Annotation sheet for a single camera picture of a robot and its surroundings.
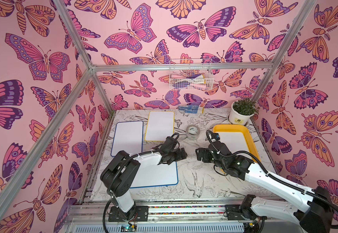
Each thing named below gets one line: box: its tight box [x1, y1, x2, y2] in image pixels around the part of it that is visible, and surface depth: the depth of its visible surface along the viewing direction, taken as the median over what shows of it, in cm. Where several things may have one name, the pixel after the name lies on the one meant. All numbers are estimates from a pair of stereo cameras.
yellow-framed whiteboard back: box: [144, 110, 175, 142], surface depth 116 cm
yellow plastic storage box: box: [213, 124, 261, 162], surface depth 102 cm
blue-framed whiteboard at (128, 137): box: [110, 120, 144, 157], surface depth 106 cm
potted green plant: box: [228, 98, 261, 126], surface depth 102 cm
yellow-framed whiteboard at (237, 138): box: [212, 124, 260, 161], surface depth 102 cm
